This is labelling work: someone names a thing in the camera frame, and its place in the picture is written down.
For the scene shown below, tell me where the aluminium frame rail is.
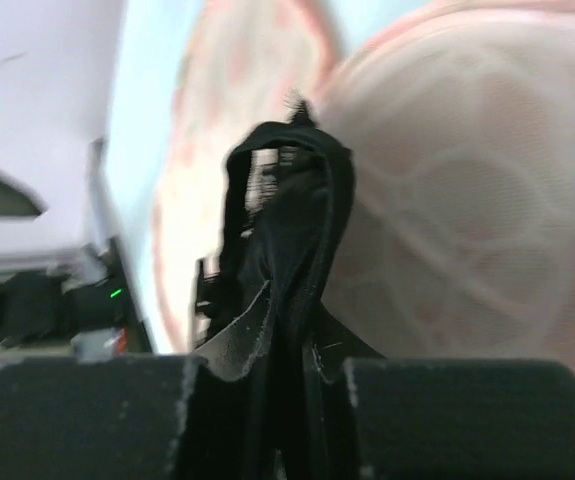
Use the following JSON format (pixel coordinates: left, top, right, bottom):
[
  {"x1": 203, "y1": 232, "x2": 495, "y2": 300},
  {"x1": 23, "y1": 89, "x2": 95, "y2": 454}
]
[{"x1": 0, "y1": 138, "x2": 151, "y2": 358}]

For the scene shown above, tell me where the black lace bra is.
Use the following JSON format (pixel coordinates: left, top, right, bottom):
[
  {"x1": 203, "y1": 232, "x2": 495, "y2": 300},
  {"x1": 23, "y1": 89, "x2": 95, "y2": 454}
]
[{"x1": 194, "y1": 89, "x2": 358, "y2": 480}]

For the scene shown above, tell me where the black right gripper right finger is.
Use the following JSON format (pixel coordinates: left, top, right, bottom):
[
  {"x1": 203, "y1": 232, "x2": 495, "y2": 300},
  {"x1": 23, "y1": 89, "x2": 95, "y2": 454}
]
[{"x1": 296, "y1": 299, "x2": 575, "y2": 480}]

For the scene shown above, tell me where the pink floral mesh laundry bag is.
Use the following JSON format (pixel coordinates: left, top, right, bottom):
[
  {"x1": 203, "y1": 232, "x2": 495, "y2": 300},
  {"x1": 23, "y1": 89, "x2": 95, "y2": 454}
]
[{"x1": 152, "y1": 1, "x2": 575, "y2": 373}]

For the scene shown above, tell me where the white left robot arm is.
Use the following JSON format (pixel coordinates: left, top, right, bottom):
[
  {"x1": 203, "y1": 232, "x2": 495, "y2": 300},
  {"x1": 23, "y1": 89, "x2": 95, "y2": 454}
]
[{"x1": 0, "y1": 271, "x2": 128, "y2": 348}]

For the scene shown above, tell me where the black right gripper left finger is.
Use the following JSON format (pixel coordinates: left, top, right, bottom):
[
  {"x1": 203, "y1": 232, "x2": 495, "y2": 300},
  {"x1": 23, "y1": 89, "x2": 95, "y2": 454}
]
[{"x1": 0, "y1": 279, "x2": 273, "y2": 480}]

